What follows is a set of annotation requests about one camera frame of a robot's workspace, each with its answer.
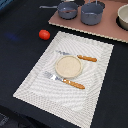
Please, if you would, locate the red tomato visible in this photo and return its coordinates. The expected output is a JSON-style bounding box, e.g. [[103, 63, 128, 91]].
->
[[39, 30, 50, 40]]

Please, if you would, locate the grey frying pan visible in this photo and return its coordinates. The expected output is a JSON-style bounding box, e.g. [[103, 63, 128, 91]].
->
[[39, 1, 79, 20]]

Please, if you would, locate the round beige plate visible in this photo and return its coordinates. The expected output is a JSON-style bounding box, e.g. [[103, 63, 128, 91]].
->
[[55, 55, 83, 78]]

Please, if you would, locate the woven beige placemat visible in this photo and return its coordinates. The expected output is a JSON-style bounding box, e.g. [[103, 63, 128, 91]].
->
[[13, 31, 113, 128]]

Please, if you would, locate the pink wooden board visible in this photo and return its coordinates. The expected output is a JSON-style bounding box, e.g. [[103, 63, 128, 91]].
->
[[49, 0, 128, 43]]

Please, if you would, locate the grey cooking pot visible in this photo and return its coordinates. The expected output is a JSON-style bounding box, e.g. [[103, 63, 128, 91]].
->
[[81, 0, 105, 25]]

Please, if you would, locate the beige bowl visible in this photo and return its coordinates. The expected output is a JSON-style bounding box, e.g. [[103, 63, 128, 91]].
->
[[118, 4, 128, 30]]

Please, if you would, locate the orange handled knife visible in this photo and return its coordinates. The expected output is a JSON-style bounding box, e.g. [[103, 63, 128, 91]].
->
[[56, 50, 97, 62]]

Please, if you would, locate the orange handled fork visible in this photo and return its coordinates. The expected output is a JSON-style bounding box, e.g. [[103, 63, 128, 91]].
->
[[44, 71, 85, 89]]

